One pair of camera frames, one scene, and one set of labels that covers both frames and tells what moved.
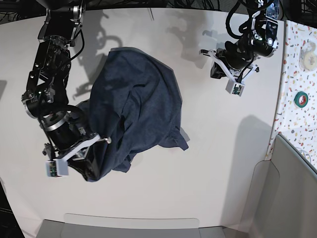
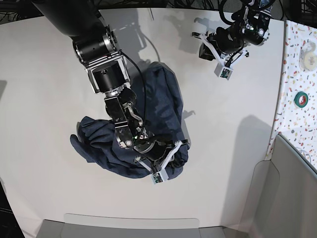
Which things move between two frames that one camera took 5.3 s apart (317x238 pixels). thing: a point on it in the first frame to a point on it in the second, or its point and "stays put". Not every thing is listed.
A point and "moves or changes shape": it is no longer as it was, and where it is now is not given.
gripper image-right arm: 229,63 to 229,48
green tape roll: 305,99 stays put
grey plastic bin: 284,203 stays put
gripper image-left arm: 84,151 to 155,154
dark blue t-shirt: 134,106 moves or changes shape
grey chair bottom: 80,225 stays put
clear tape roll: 307,59 stays put
